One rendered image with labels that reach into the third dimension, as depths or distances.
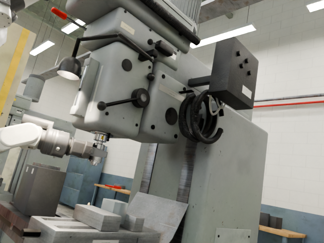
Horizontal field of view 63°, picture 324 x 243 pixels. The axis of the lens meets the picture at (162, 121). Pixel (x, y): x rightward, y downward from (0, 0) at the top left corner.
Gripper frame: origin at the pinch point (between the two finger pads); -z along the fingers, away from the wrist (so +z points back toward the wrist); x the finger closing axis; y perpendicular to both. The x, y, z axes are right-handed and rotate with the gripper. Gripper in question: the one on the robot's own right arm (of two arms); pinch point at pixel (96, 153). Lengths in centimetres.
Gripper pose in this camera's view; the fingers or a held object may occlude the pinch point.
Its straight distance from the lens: 98.3
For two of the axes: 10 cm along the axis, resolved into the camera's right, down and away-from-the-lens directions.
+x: -4.4, 1.3, 8.9
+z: -8.7, -2.8, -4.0
